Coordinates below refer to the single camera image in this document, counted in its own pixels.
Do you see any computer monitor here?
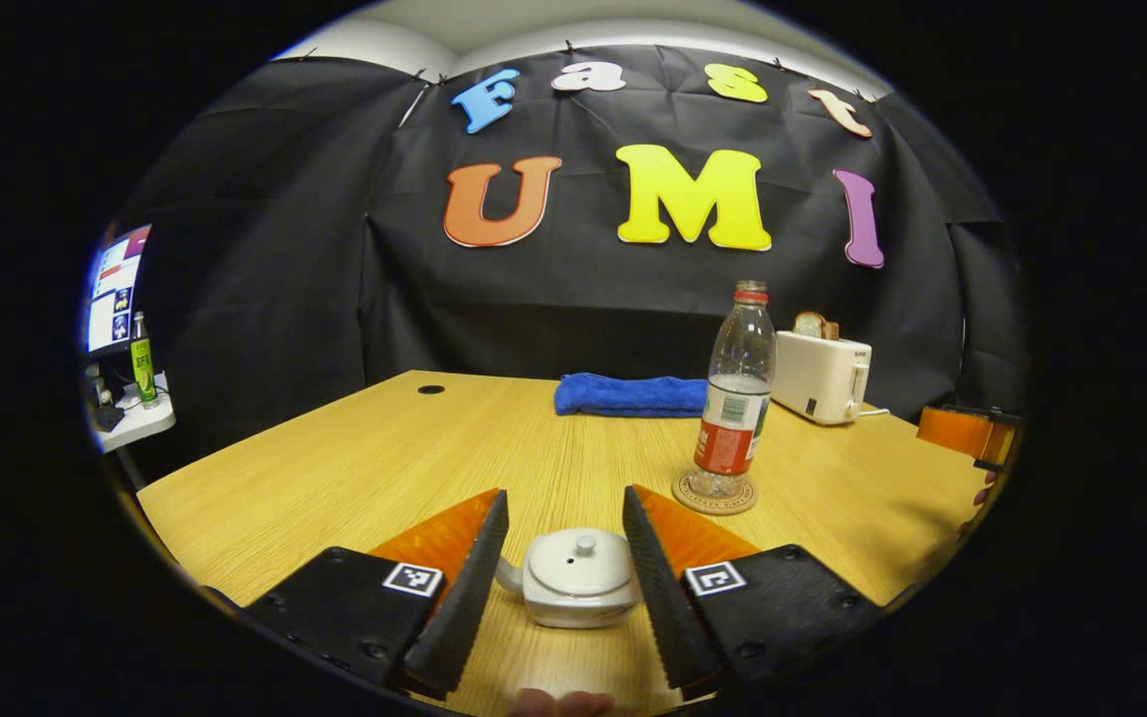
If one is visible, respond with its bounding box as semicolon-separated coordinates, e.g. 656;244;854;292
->
85;223;153;356

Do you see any white floral teacup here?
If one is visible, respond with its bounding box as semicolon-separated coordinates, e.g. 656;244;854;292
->
493;528;645;630

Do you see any clear plastic water bottle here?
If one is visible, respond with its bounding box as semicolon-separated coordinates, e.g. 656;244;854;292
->
692;280;778;500

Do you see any green drink bottle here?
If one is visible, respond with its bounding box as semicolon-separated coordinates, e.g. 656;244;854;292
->
128;311;159;408

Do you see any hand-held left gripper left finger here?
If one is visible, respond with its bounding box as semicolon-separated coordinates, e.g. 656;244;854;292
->
245;488;511;699

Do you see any blue folded towel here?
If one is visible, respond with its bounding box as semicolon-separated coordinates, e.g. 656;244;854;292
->
553;372;710;419

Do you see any white side table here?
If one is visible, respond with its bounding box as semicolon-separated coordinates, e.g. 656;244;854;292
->
86;373;177;455

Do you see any white toaster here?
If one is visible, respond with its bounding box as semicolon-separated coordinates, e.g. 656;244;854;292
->
770;330;874;427

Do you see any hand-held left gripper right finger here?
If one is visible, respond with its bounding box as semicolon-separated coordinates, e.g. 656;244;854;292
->
620;485;884;699

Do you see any round wooden coaster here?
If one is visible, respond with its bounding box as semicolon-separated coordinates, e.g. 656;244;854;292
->
671;469;760;517

